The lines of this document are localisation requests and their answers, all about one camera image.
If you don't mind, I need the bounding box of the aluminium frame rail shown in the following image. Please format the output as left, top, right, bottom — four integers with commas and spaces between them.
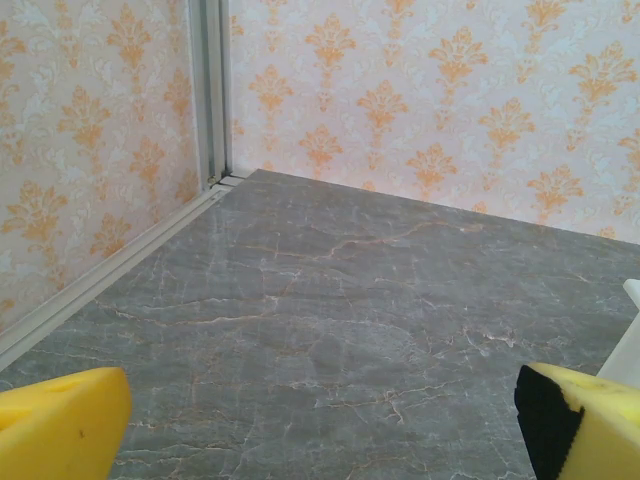
0, 169, 247, 374

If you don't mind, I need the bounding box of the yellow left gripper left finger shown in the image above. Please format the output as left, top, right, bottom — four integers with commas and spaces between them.
0, 366, 134, 480

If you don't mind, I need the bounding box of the white plastic bin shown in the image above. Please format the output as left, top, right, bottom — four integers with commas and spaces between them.
597, 277, 640, 387

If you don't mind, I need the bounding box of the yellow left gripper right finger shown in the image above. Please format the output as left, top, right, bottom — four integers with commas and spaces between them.
514, 362, 640, 480

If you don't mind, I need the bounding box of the aluminium frame post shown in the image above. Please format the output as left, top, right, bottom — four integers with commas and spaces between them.
188, 0, 232, 194

